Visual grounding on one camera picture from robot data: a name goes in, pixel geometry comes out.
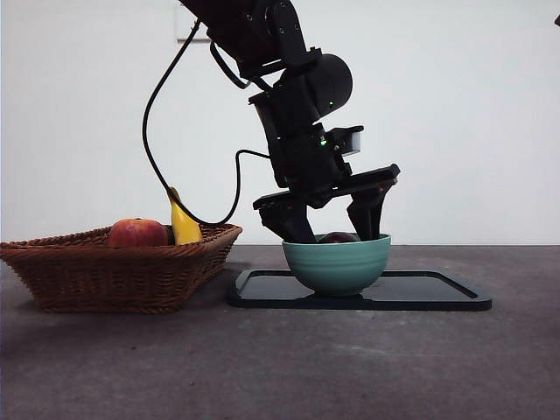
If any dark rectangular tray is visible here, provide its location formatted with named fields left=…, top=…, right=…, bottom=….
left=225, top=269, right=494, bottom=312

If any long black left arm cable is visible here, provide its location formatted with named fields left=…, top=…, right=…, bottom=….
left=142, top=17, right=271, bottom=227

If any teal ceramic bowl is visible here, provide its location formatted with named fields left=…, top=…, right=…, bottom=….
left=281, top=233, right=393, bottom=298

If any dark red plum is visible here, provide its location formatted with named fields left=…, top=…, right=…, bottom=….
left=317, top=231, right=361, bottom=244

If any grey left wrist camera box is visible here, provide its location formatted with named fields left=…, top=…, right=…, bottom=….
left=325, top=125, right=365, bottom=158

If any white wall socket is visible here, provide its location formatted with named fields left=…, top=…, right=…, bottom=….
left=177, top=8, right=214, bottom=44

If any red yellow apple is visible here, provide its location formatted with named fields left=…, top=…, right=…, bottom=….
left=108, top=218, right=170, bottom=249

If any yellow banana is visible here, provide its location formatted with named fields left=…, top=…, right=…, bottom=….
left=168, top=186, right=205, bottom=246

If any short black cable loop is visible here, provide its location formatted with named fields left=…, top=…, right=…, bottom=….
left=208, top=41, right=253, bottom=89

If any brown wicker basket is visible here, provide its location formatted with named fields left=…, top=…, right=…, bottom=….
left=0, top=223, right=244, bottom=314

